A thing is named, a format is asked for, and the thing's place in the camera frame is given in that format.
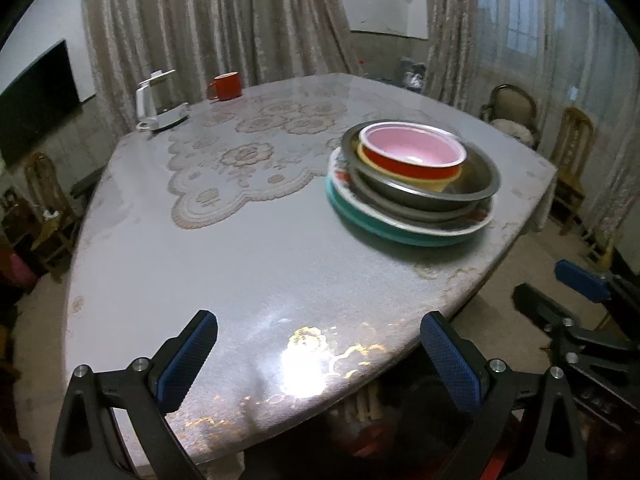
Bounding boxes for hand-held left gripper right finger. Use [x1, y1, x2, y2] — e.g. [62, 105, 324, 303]
[419, 311, 586, 480]

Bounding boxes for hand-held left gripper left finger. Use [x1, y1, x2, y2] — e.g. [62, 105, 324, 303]
[50, 310, 219, 480]

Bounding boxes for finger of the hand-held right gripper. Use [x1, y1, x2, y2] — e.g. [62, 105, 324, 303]
[512, 282, 640, 418]
[555, 259, 640, 311]

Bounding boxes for large white patterned plate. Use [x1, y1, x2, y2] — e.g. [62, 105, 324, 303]
[327, 145, 496, 237]

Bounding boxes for teal plastic plate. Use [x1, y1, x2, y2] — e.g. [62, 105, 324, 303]
[325, 175, 493, 247]

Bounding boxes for stainless steel bowl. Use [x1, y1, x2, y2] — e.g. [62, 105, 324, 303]
[341, 120, 502, 208]

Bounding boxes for yellow plastic bowl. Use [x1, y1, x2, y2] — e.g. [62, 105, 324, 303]
[355, 140, 463, 193]

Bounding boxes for red bowl pink inside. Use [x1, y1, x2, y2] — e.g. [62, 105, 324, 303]
[358, 123, 467, 181]

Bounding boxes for light wooden slatted chair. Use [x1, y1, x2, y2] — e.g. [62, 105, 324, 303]
[550, 106, 596, 236]

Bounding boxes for worn wooden chair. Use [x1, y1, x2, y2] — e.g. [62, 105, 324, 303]
[22, 151, 83, 283]

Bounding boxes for dark upholstered armchair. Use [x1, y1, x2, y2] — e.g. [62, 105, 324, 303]
[481, 84, 542, 151]

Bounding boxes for sheer white curtain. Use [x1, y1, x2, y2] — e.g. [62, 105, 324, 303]
[465, 0, 640, 251]

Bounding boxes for dark wooden stool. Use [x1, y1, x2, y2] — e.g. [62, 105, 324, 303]
[69, 166, 106, 203]

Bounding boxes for floral lace table mat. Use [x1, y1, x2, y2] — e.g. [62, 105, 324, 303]
[167, 95, 361, 231]

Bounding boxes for white electric kettle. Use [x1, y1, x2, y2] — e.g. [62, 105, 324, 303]
[135, 69, 191, 133]

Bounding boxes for plastic bags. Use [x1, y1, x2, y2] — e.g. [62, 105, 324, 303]
[397, 56, 428, 92]

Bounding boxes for barred window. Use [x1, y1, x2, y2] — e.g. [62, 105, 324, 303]
[477, 0, 616, 61]

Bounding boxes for red mug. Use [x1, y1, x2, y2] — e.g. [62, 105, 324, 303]
[207, 72, 244, 102]

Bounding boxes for narrow beige velvet curtain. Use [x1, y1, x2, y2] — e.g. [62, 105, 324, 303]
[422, 0, 481, 113]

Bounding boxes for black television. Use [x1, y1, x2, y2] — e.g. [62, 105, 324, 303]
[0, 39, 83, 168]

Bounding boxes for wide beige velvet curtain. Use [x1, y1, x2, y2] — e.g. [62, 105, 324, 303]
[80, 0, 361, 136]

